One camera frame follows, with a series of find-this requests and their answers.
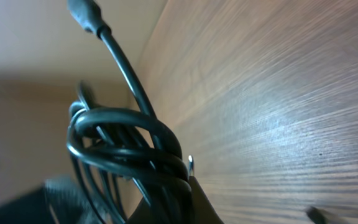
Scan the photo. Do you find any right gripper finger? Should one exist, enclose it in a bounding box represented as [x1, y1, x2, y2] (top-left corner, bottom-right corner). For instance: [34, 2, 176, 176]
[126, 176, 224, 224]

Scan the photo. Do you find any black usb cable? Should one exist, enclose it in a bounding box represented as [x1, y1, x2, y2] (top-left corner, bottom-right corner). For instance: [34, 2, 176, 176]
[47, 0, 347, 224]

